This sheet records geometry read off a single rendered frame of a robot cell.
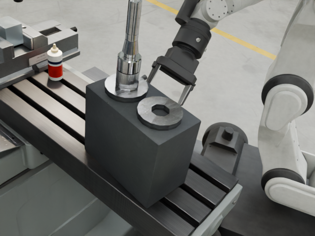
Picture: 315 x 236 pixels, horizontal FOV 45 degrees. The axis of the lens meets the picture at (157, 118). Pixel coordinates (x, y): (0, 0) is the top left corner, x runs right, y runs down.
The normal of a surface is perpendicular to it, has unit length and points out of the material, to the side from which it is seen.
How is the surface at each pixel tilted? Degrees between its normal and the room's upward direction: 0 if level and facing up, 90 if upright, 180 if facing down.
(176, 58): 51
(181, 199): 0
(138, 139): 90
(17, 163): 90
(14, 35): 90
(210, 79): 0
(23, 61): 90
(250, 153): 0
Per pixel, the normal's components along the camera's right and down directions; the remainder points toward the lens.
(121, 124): -0.72, 0.36
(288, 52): -0.34, 0.56
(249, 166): 0.14, -0.76
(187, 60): 0.39, 0.00
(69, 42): 0.77, 0.48
